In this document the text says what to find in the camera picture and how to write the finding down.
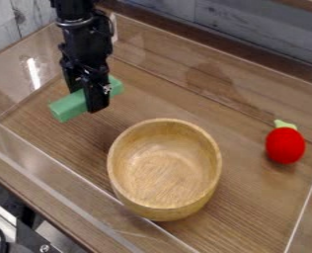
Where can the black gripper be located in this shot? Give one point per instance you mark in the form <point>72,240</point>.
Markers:
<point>84,50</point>

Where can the green rectangular block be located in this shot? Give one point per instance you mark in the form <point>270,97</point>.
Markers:
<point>71,106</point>

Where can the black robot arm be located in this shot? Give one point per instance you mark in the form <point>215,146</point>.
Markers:
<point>76,9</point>

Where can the wooden bowl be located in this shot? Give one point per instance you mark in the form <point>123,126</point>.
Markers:
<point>164,167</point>

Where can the red plush strawberry toy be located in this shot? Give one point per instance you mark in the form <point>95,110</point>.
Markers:
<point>283,143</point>

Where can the clear acrylic corner bracket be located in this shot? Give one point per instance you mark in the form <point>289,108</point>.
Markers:
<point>114,27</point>

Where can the clear acrylic front wall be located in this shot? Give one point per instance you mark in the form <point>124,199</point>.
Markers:
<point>52,166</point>

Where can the black metal bracket with bolt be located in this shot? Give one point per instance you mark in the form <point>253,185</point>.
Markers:
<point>31,240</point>

